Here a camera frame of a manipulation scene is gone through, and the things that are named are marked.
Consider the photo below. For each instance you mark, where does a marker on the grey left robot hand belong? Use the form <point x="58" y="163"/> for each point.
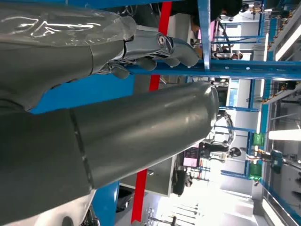
<point x="47" y="62"/>

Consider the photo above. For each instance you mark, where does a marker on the blue metal shelf rack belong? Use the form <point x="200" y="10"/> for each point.
<point x="234" y="69"/>

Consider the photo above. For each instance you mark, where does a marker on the grey metal cabinet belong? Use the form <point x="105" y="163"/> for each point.
<point x="155" y="177"/>

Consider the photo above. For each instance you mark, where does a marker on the monitor with pink screen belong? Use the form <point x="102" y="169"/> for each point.
<point x="190" y="161"/>

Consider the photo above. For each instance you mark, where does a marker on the green hanging sign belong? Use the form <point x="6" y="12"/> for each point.
<point x="255" y="171"/>
<point x="259" y="139"/>

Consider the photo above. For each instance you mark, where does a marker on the ceiling light strip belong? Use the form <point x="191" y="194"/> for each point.
<point x="284" y="134"/>
<point x="288" y="42"/>

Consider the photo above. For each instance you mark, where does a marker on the red upright post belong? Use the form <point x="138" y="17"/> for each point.
<point x="165" y="15"/>

